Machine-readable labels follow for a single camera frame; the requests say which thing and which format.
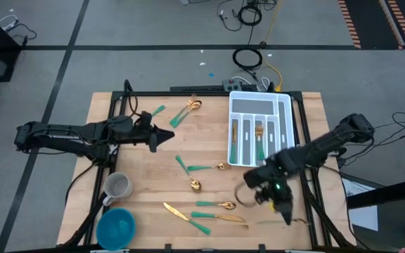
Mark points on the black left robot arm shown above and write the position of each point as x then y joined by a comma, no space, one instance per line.
65,135

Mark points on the black table frame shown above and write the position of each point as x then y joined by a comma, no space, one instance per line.
188,93

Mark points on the white cutlery tray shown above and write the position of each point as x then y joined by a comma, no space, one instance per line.
252,106

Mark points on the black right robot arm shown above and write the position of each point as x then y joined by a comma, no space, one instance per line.
329,144

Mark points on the blue bowl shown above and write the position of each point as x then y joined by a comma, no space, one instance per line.
115,229

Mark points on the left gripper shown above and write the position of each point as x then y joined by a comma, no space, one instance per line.
134,131

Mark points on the black beam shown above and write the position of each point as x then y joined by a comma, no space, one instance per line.
389,192

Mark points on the white adapter box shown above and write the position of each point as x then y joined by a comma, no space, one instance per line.
185,1

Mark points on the long black bar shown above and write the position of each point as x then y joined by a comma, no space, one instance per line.
195,88

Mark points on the grey patterned mug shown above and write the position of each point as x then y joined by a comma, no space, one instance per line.
118,186

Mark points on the white paper sheet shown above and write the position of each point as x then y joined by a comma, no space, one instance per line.
362,219

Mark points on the white paper scrap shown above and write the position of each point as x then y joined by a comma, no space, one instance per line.
202,64

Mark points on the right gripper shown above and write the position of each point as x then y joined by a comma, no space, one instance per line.
269,184

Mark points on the grey power strip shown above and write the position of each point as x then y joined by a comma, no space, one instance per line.
232,85

